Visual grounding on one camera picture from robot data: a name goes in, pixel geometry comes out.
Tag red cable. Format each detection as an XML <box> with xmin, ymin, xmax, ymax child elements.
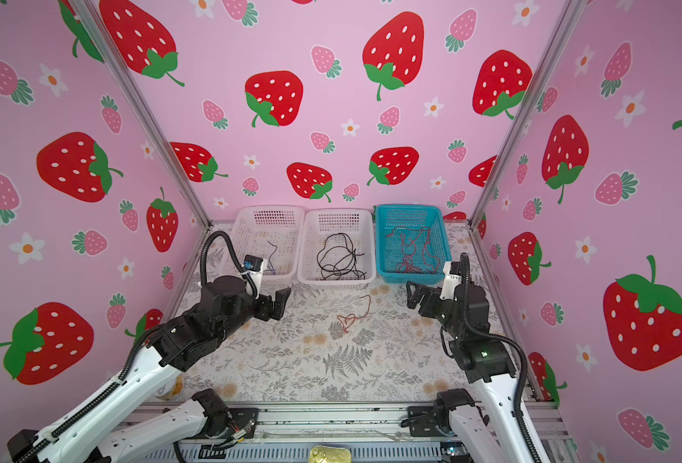
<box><xmin>383</xmin><ymin>224</ymin><xmax>441</xmax><ymax>276</ymax></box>

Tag black cable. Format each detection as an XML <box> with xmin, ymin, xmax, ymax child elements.
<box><xmin>316</xmin><ymin>232</ymin><xmax>366</xmax><ymax>282</ymax></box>

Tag red cables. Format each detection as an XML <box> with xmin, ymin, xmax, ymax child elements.
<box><xmin>337</xmin><ymin>294</ymin><xmax>374</xmax><ymax>334</ymax></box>

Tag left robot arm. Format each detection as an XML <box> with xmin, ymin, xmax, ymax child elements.
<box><xmin>7</xmin><ymin>231</ymin><xmax>291</xmax><ymax>462</ymax></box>

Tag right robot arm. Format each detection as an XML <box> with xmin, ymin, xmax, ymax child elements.
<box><xmin>401</xmin><ymin>254</ymin><xmax>549</xmax><ymax>462</ymax></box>

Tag teal plastic basket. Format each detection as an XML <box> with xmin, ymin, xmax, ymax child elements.
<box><xmin>375</xmin><ymin>204</ymin><xmax>452</xmax><ymax>286</ymax></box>

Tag left white plastic basket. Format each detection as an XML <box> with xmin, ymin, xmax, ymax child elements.
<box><xmin>229</xmin><ymin>206</ymin><xmax>306</xmax><ymax>287</ymax></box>

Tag white plastic basket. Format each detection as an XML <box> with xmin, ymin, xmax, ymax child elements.
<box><xmin>229</xmin><ymin>206</ymin><xmax>306</xmax><ymax>287</ymax></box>
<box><xmin>297</xmin><ymin>210</ymin><xmax>377</xmax><ymax>289</ymax></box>

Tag middle white plastic basket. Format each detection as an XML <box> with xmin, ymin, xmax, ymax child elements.
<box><xmin>297</xmin><ymin>210</ymin><xmax>377</xmax><ymax>289</ymax></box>

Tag floral table cloth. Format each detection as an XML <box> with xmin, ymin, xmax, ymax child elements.
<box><xmin>170</xmin><ymin>278</ymin><xmax>468</xmax><ymax>402</ymax></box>

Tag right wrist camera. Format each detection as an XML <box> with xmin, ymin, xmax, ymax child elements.
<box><xmin>439</xmin><ymin>262</ymin><xmax>462</xmax><ymax>300</ymax></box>

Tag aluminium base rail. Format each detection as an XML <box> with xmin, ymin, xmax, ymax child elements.
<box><xmin>120</xmin><ymin>401</ymin><xmax>574</xmax><ymax>463</ymax></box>

